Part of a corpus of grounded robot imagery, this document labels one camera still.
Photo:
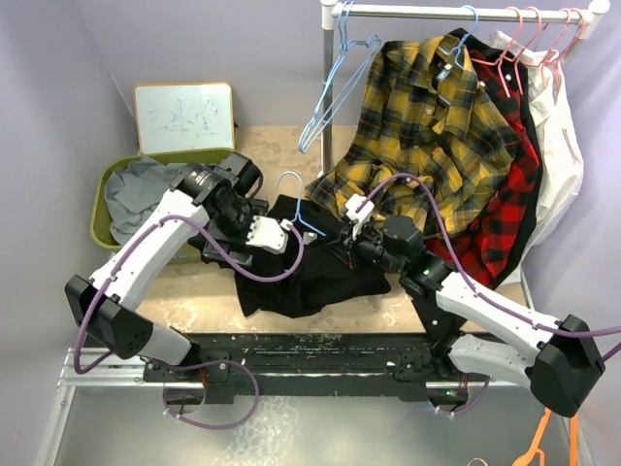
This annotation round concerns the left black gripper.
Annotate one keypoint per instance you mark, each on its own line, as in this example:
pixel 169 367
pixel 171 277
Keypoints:
pixel 249 208

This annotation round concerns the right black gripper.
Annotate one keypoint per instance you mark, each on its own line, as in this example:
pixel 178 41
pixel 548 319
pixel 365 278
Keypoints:
pixel 353 244

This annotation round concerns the light blue wire hanger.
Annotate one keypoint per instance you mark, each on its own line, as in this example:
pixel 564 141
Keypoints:
pixel 298 217

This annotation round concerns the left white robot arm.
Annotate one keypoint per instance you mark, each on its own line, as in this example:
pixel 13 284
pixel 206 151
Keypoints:
pixel 105 305

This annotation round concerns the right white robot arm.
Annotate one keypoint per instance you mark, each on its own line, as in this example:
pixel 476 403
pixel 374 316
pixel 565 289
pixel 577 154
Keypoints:
pixel 475 329

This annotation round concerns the grey shirt in bin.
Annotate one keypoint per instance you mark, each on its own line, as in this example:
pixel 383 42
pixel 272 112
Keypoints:
pixel 133 193

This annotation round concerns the yellow plaid shirt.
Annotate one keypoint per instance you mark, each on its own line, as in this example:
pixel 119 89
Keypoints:
pixel 430 134

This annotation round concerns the red black plaid shirt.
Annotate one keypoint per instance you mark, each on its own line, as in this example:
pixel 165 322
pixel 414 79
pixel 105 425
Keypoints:
pixel 492 245

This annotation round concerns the white shirt on rack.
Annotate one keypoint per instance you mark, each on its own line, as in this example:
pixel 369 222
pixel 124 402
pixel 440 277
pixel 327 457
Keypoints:
pixel 563 165

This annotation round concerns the blue hanger holding plaid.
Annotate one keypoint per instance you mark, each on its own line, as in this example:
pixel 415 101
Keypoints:
pixel 457 50

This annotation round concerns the pink hanger middle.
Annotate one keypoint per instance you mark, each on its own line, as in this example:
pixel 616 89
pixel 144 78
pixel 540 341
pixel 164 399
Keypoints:
pixel 531 40

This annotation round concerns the orange plastic hanger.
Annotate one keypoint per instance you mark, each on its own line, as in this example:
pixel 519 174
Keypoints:
pixel 534 450

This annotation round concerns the green plastic laundry bin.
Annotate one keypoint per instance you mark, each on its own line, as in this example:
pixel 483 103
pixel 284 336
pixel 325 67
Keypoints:
pixel 101 220

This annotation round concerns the white metal clothes rack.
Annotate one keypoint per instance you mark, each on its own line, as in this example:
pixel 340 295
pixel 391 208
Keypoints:
pixel 330 100

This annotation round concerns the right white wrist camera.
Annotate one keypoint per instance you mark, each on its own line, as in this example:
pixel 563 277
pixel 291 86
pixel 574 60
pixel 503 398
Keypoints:
pixel 358 210

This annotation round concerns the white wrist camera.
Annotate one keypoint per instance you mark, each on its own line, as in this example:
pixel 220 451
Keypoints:
pixel 268 234
pixel 358 210

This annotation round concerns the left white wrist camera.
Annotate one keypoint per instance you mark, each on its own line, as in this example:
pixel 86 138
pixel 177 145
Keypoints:
pixel 268 234

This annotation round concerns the small whiteboard yellow frame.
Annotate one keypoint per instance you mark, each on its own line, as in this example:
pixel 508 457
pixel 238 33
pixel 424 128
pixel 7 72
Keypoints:
pixel 175 117

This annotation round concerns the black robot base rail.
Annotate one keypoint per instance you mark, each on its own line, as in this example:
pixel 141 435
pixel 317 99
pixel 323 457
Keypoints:
pixel 405 366

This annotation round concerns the aluminium extrusion frame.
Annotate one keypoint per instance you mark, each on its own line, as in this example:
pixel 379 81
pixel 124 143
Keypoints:
pixel 111 372

